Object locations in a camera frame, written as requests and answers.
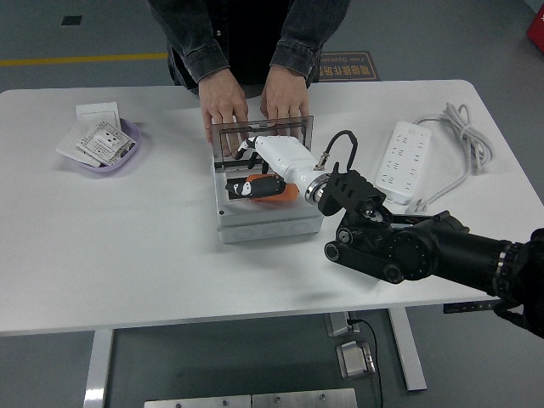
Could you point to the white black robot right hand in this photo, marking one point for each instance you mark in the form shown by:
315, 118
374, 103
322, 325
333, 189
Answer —
285, 155

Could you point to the person's right hand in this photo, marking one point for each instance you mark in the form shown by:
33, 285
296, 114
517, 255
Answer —
223, 102

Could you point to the person's left hand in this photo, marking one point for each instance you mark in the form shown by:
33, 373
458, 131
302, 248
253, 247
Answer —
285, 100

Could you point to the transparent hinged box lid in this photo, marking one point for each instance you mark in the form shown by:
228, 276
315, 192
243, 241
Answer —
308, 127

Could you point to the orange cylinder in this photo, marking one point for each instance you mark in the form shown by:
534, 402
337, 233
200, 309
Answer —
293, 192

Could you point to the person's left forearm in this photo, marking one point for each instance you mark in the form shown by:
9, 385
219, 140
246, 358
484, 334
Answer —
310, 36

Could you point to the person's right forearm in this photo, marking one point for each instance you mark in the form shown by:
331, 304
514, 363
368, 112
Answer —
191, 38

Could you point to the grey plastic junction box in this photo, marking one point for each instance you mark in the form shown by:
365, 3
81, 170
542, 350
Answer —
268, 221

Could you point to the silver floor socket box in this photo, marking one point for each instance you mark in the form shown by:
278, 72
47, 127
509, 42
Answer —
355, 361

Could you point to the person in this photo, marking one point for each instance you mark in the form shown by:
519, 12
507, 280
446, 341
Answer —
251, 38

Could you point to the brown floor sign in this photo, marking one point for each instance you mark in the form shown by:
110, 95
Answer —
348, 68

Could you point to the purple plastic tray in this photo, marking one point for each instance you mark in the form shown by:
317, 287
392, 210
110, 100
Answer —
129, 144

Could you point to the white power strip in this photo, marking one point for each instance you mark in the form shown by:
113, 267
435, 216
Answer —
404, 161

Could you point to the socket panel in printed wrap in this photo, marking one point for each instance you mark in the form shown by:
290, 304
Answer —
105, 142

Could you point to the white flat packet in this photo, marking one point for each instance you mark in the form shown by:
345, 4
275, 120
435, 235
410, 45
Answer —
70, 142

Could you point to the dark floor hatch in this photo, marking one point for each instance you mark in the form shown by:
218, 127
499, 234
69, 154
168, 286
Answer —
71, 20

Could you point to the black table control panel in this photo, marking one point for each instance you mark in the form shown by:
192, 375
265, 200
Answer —
467, 307

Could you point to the white table leg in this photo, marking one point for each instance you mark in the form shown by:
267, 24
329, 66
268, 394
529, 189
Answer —
410, 365
98, 365

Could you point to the grey metal plate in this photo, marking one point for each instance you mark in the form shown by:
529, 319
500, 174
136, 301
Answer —
304, 399
197, 402

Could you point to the red object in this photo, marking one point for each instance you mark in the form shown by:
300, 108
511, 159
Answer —
536, 27

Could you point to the white wall switch plate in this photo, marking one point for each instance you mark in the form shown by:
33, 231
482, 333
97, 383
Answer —
97, 112

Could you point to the silver metal bracket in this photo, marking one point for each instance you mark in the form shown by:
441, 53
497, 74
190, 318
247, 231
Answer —
338, 325

